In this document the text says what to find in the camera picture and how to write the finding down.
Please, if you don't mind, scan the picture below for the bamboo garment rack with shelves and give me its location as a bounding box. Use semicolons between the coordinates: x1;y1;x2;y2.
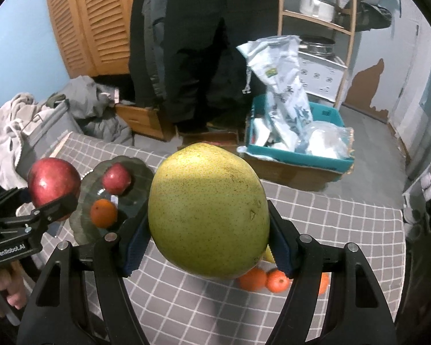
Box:
276;0;358;108

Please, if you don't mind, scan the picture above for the person's left hand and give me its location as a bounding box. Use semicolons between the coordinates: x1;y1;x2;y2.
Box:
0;262;28;313

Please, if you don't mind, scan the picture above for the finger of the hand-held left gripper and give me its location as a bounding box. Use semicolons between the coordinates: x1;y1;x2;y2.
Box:
30;193;80;225
0;187;31;211

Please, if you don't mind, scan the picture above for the white fleece blanket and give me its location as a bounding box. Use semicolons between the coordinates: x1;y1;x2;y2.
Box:
0;93;49;152

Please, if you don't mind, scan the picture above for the white patterned basket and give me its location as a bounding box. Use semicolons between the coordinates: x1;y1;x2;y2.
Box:
297;51;347;103

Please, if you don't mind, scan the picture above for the large orange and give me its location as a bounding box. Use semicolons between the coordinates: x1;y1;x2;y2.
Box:
90;199;118;228

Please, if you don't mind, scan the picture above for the dark green glass plate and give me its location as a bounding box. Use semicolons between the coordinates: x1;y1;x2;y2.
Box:
69;155;155;246

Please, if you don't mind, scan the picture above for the black hooded coat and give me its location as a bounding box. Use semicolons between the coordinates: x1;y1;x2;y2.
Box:
165;0;281;133

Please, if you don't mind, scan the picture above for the small red apple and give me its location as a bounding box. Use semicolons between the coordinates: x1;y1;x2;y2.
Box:
101;163;133;195

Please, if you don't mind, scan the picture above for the wooden louvered wardrobe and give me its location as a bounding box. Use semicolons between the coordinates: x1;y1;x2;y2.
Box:
44;0;166;141

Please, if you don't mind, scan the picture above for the black jacket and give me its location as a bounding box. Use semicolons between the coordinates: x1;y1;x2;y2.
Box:
128;0;155;105

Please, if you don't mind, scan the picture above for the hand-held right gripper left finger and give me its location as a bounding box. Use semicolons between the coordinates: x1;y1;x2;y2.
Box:
20;206;155;345

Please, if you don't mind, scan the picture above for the white door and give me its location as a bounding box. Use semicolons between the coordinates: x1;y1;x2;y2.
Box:
390;3;431;159

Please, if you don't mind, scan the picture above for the metal steamer pot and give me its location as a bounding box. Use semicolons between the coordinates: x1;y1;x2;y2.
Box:
300;35;336;58

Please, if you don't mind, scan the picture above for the dark hanging bag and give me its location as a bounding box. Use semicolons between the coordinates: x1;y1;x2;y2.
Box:
355;2;392;31

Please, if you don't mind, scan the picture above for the clear plastic bag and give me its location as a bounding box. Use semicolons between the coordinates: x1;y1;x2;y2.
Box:
302;121;354;159

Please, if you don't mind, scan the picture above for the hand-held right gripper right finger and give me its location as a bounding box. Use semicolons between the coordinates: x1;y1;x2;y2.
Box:
266;199;397;345

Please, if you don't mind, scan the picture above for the olive grey jacket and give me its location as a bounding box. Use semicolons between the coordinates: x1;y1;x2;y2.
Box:
142;0;168;101

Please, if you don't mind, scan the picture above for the pile of grey clothes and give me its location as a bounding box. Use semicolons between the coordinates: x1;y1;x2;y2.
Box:
45;75;133;146

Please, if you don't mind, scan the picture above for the large green pear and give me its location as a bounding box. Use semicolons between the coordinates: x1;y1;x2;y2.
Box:
148;143;271;280

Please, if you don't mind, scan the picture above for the grey printed tote bag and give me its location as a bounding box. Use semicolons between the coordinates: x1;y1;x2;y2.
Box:
16;101;83;180

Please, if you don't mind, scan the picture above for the large red apple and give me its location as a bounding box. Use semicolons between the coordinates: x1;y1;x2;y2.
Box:
28;157;82;222

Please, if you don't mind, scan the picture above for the grey checked tablecloth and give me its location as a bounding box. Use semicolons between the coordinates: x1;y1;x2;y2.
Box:
32;133;406;345

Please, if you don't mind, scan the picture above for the teal box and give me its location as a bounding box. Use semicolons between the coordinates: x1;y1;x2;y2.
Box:
237;95;355;173

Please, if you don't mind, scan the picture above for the plain cardboard box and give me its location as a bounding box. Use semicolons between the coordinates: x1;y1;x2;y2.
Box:
242;153;349;192

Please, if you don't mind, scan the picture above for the floral plastic bag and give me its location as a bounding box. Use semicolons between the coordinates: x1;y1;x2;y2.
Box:
236;35;315;152

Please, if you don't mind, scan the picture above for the cardboard box with red print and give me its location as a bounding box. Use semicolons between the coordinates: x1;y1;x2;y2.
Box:
176;131;241;150

